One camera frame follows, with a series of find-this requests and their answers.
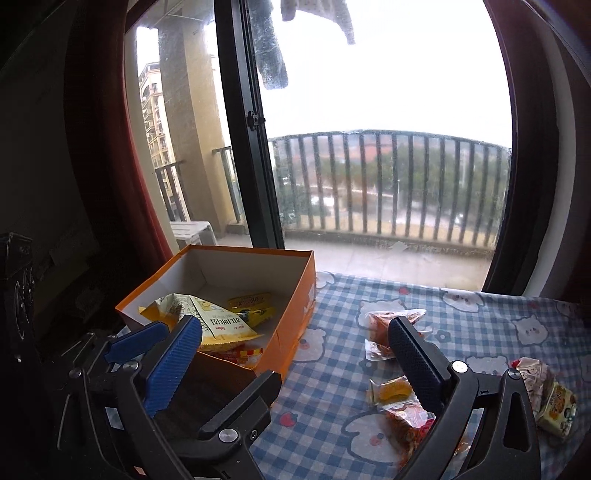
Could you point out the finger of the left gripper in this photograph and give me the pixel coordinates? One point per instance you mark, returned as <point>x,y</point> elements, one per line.
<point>137,362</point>

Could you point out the small yellow cartoon snack bag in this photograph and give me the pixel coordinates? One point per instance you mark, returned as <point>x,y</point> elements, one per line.
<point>255,309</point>

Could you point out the black patterned device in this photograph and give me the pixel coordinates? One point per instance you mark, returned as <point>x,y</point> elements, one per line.
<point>17,294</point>

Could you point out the small yellow-filled clear packet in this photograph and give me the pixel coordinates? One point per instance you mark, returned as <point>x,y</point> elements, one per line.
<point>391,391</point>

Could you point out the dark red curtain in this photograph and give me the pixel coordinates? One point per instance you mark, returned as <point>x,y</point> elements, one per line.
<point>130,242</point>

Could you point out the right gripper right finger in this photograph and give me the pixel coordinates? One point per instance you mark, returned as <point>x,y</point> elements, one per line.
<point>506,444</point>

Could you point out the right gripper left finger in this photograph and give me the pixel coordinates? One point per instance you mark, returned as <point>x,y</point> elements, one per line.
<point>219,449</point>

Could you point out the hanging grey laundry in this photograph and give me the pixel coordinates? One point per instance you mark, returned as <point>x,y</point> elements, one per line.
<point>280,27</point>

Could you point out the white plastic balcony stool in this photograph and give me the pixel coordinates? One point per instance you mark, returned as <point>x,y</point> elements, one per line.
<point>193,233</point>

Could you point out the blue checked bear tablecloth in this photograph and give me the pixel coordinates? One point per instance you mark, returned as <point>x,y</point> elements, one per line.
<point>322,425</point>

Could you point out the orange clear-wrapped pastry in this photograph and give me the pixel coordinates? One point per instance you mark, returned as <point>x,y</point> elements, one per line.
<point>377,343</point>

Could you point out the red orange snack packet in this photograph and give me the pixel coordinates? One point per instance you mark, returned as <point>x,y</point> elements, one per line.
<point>241,356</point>

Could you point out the black balcony railing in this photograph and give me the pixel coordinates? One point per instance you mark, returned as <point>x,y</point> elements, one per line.
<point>396,184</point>

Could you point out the black window frame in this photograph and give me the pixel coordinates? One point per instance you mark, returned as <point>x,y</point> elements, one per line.
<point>417,66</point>

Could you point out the large yellow chip bag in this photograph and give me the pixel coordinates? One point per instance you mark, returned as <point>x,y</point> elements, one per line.
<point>221,329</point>

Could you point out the red white cartoon packet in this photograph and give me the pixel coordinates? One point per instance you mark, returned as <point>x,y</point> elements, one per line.
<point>538,379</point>

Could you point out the orange cardboard box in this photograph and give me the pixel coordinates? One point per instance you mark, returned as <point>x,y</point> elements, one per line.
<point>273,291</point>

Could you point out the pale yellow small snack packet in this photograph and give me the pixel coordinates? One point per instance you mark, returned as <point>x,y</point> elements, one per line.
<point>558,412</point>

